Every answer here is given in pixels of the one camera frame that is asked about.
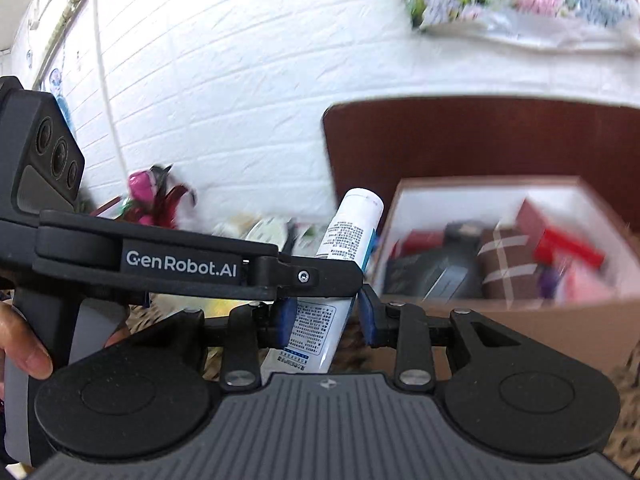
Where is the white cream tube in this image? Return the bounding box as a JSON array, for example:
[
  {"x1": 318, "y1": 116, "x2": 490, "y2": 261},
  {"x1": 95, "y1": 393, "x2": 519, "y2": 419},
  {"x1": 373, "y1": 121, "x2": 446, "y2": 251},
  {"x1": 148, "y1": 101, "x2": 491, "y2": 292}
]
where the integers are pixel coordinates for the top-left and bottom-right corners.
[{"x1": 262, "y1": 188, "x2": 384, "y2": 380}]

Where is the brown checkered pouch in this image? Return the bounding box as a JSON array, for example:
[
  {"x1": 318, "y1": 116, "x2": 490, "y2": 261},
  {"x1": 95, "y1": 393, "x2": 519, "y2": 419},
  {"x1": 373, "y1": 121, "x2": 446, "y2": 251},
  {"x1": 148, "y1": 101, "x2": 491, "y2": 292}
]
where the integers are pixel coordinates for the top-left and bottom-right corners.
[{"x1": 476, "y1": 228, "x2": 541, "y2": 302}]

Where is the black UGREEN charger box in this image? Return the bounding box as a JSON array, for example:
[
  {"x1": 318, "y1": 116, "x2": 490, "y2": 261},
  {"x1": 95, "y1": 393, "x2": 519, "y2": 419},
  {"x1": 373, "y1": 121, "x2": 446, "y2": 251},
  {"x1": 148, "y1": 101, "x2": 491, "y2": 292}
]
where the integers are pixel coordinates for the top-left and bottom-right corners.
[{"x1": 383, "y1": 245, "x2": 483, "y2": 301}]

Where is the person's left hand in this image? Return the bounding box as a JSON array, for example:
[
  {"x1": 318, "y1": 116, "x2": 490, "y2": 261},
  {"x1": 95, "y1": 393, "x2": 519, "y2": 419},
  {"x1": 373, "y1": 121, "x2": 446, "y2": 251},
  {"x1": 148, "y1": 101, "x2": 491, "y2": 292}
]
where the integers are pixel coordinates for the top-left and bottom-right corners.
[{"x1": 0, "y1": 301, "x2": 53, "y2": 399}]

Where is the letter-patterned brown tablecloth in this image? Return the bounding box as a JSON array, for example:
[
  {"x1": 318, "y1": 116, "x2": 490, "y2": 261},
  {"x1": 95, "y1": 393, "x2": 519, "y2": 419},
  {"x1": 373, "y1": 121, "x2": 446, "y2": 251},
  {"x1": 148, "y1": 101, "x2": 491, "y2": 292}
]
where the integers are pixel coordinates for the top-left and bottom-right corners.
[{"x1": 127, "y1": 306, "x2": 639, "y2": 479}]

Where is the pink water bottle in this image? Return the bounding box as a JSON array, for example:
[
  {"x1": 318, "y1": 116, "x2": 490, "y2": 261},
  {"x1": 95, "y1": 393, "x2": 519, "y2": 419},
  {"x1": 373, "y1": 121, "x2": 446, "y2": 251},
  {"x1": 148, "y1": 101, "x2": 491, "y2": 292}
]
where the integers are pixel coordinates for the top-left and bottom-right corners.
[{"x1": 124, "y1": 168, "x2": 160, "y2": 226}]

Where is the dark red wooden headboard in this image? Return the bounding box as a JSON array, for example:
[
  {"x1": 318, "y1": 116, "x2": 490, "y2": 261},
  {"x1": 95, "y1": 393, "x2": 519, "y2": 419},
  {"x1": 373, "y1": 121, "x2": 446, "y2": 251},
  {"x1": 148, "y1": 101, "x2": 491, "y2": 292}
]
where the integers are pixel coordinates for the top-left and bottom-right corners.
[{"x1": 322, "y1": 96, "x2": 639, "y2": 232}]

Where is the pink cardboard storage box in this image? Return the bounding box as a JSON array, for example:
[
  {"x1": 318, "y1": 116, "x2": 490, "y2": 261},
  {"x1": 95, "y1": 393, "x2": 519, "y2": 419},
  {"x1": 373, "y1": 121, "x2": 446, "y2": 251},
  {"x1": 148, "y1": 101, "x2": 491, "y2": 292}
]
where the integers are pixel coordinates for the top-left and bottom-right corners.
[{"x1": 371, "y1": 177, "x2": 639, "y2": 374}]

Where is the red gift box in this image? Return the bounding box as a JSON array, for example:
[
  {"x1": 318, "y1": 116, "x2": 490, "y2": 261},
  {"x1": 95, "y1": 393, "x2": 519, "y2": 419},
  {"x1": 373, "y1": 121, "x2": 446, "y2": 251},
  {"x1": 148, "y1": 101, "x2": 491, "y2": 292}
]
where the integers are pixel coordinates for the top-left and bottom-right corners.
[{"x1": 516, "y1": 198, "x2": 605, "y2": 271}]

